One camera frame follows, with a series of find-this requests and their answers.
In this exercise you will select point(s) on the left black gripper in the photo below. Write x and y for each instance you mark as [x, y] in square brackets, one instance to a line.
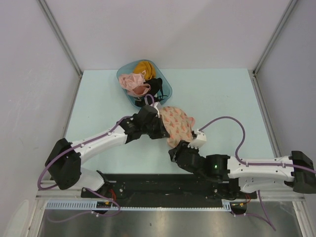
[161, 132]

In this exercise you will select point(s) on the grey slotted cable duct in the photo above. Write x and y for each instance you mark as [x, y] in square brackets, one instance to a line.
[102, 205]

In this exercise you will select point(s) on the black bra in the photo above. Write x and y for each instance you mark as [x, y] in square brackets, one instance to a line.
[157, 93]

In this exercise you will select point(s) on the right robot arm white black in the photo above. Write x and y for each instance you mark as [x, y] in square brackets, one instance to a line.
[295, 171]

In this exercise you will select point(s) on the floral mesh laundry bag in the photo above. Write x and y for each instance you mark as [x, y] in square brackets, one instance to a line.
[178, 125]

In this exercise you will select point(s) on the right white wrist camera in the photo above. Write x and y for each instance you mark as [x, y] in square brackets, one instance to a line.
[199, 139]

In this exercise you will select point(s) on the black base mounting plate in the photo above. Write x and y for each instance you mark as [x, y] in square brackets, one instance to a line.
[168, 177]

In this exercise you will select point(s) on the pink bra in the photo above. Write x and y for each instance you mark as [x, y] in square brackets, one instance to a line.
[134, 84]

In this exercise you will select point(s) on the teal plastic basin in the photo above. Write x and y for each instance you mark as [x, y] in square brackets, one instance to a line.
[127, 69]

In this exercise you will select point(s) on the right aluminium frame post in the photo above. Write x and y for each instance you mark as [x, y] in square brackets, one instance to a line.
[275, 35]

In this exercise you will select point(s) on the aluminium rail beam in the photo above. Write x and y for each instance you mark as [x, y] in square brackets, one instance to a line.
[154, 191]

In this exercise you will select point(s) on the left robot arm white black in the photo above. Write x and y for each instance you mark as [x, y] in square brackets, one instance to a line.
[64, 163]

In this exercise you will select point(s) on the mustard yellow garment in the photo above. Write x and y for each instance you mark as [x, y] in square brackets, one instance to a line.
[146, 69]

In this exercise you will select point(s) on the aluminium frame post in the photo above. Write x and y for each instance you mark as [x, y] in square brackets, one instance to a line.
[275, 35]
[59, 35]

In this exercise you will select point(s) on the left aluminium frame post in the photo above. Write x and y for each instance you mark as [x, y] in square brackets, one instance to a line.
[59, 35]

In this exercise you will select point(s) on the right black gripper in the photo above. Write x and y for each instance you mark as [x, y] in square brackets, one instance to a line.
[182, 146]

